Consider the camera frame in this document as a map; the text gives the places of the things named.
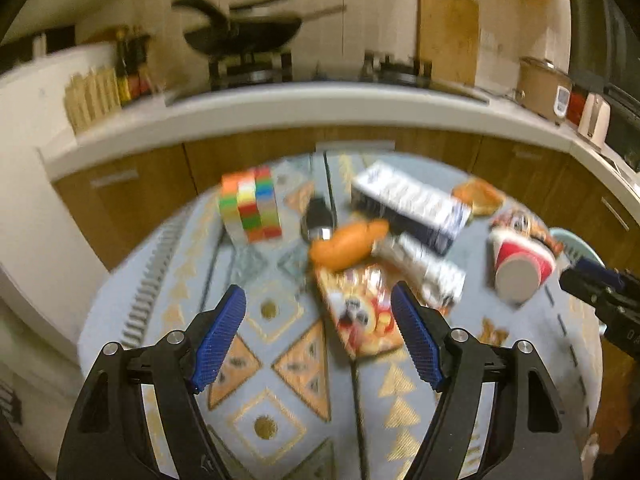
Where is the dark window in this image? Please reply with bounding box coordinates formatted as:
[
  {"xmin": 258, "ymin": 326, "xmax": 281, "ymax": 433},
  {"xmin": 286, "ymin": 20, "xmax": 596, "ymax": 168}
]
[{"xmin": 567, "ymin": 0, "xmax": 640, "ymax": 171}]

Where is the red yellow snack packet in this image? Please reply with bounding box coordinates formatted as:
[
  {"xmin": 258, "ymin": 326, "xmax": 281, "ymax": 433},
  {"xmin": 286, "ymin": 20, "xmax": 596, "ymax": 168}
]
[{"xmin": 314, "ymin": 262, "xmax": 408, "ymax": 358}]

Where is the black gas stove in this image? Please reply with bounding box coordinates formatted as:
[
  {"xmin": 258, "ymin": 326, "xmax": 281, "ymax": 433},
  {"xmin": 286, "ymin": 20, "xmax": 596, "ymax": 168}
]
[{"xmin": 165, "ymin": 50, "xmax": 491, "ymax": 107}]

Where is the grey patterned tablecloth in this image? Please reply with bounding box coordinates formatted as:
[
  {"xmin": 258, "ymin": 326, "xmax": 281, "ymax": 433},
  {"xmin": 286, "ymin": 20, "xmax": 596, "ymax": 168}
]
[{"xmin": 80, "ymin": 152, "xmax": 606, "ymax": 480}]

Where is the large blue white carton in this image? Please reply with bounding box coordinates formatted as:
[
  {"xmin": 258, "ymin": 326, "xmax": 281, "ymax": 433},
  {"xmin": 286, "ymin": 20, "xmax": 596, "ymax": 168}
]
[{"xmin": 350, "ymin": 161, "xmax": 472, "ymax": 256}]

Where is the patterned snack bag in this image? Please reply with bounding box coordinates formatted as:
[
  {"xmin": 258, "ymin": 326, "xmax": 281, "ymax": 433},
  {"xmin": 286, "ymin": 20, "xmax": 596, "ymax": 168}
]
[{"xmin": 489, "ymin": 207, "xmax": 563, "ymax": 256}]

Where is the grey range hood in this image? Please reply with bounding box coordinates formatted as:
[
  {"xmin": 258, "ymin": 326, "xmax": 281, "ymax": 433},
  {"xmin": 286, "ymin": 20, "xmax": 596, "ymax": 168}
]
[{"xmin": 2, "ymin": 0, "xmax": 128, "ymax": 47}]

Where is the orange bread roll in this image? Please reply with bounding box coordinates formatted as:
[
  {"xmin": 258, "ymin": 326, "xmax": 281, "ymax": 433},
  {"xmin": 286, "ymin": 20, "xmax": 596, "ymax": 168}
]
[{"xmin": 309, "ymin": 219, "xmax": 390, "ymax": 270}]

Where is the wooden cutting board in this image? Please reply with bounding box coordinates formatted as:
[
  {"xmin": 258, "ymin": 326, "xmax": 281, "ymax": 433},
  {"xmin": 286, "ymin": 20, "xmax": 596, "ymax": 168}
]
[{"xmin": 417, "ymin": 0, "xmax": 480, "ymax": 87}]

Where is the light blue plastic basket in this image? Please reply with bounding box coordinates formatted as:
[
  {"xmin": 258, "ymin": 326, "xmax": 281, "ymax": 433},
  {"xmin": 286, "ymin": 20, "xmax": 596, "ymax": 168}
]
[{"xmin": 549, "ymin": 228, "xmax": 603, "ymax": 267}]

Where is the beige slatted basket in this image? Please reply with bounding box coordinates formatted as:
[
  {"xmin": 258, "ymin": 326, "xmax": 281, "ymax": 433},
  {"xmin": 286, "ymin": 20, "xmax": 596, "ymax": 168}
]
[{"xmin": 64, "ymin": 67, "xmax": 122, "ymax": 133}]

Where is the wooden base cabinet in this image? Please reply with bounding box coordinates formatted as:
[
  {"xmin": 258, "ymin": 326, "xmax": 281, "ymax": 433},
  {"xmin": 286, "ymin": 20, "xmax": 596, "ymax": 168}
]
[{"xmin": 52, "ymin": 132, "xmax": 640, "ymax": 273}]

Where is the red paper cup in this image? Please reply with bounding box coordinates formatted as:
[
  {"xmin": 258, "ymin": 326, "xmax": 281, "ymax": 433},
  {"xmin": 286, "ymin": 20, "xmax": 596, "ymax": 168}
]
[{"xmin": 489, "ymin": 227, "xmax": 557, "ymax": 305}]

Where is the brown bun wrapper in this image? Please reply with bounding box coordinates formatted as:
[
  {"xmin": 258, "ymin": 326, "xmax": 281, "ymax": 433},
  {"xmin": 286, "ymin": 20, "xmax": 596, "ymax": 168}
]
[{"xmin": 452, "ymin": 178, "xmax": 506, "ymax": 217}]

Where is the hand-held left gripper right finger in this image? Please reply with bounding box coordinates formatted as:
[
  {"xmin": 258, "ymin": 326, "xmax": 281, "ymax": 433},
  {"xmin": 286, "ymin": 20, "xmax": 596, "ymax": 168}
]
[{"xmin": 390, "ymin": 282, "xmax": 586, "ymax": 480}]

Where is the black wok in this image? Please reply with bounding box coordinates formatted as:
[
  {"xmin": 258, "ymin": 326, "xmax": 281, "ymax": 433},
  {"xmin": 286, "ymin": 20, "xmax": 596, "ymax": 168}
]
[{"xmin": 182, "ymin": 4, "xmax": 347, "ymax": 57}]

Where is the brown rice cooker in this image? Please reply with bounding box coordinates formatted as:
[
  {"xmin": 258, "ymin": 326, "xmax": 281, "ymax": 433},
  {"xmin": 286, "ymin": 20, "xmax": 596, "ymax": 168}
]
[{"xmin": 515, "ymin": 56, "xmax": 572, "ymax": 122}]

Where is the black pan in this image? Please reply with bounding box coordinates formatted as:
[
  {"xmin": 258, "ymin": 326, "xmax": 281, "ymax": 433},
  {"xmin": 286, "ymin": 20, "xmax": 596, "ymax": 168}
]
[{"xmin": 171, "ymin": 0, "xmax": 232, "ymax": 31}]

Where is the small crushed white carton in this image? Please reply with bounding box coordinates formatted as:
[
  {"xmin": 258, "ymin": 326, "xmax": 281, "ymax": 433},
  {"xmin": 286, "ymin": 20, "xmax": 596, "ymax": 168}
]
[{"xmin": 372, "ymin": 234, "xmax": 467, "ymax": 308}]

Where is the metal cabinet handle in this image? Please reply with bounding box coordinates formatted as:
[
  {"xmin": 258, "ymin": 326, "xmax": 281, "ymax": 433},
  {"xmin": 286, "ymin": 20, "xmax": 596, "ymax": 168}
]
[
  {"xmin": 315, "ymin": 141, "xmax": 396, "ymax": 152},
  {"xmin": 602, "ymin": 197, "xmax": 630, "ymax": 231},
  {"xmin": 90, "ymin": 167, "xmax": 139, "ymax": 189}
]

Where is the cream electric kettle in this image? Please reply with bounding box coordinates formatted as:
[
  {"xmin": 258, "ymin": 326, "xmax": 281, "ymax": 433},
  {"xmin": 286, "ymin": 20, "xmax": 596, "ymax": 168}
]
[{"xmin": 578, "ymin": 92, "xmax": 612, "ymax": 148}]

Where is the dark sauce bottle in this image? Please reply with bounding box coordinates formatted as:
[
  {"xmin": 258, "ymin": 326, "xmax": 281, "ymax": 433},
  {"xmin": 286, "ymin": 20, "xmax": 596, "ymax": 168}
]
[
  {"xmin": 131, "ymin": 34, "xmax": 154, "ymax": 99},
  {"xmin": 115, "ymin": 29, "xmax": 133, "ymax": 107}
]

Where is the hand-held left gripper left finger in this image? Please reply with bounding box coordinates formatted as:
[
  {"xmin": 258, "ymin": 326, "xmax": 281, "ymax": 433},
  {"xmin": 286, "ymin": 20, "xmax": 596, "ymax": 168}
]
[{"xmin": 57, "ymin": 284, "xmax": 248, "ymax": 480}]

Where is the red container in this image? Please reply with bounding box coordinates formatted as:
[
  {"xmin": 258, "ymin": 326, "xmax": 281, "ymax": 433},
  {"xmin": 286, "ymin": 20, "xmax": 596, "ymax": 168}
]
[{"xmin": 566, "ymin": 84, "xmax": 588, "ymax": 123}]

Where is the colourful puzzle cube tower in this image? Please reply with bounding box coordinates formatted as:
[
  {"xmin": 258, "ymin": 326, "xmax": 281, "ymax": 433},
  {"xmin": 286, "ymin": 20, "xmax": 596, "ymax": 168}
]
[{"xmin": 218, "ymin": 166, "xmax": 283, "ymax": 244}]

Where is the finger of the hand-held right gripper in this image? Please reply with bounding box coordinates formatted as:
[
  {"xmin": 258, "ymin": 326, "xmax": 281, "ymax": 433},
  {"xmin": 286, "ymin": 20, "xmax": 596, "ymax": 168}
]
[
  {"xmin": 559, "ymin": 269, "xmax": 632, "ymax": 312},
  {"xmin": 575, "ymin": 257, "xmax": 640, "ymax": 287}
]

